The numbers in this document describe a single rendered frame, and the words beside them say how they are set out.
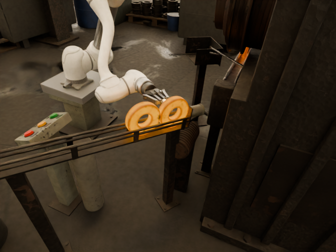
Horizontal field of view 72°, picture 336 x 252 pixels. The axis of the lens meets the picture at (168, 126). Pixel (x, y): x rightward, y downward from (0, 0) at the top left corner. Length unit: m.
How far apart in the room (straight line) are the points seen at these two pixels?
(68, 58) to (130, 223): 1.17
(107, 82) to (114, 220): 0.81
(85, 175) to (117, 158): 0.56
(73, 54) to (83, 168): 0.88
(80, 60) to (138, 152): 0.80
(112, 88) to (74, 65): 0.63
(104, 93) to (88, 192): 0.56
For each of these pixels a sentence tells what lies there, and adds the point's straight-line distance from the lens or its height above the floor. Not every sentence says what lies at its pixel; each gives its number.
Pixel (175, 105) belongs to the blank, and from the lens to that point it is 1.02.
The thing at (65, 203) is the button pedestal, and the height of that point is 0.03.
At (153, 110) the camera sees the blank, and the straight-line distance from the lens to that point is 0.97.
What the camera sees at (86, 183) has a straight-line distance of 1.36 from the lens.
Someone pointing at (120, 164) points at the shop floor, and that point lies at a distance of 1.78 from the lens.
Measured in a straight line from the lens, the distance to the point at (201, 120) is 2.21.
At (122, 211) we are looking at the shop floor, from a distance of 1.55.
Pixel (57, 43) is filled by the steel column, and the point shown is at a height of 0.03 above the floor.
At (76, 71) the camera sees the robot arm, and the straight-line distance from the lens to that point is 1.85.
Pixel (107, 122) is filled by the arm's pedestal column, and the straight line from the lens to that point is 2.14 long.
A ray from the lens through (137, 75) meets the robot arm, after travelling 1.30.
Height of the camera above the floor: 1.32
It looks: 39 degrees down
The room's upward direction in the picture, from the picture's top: 4 degrees clockwise
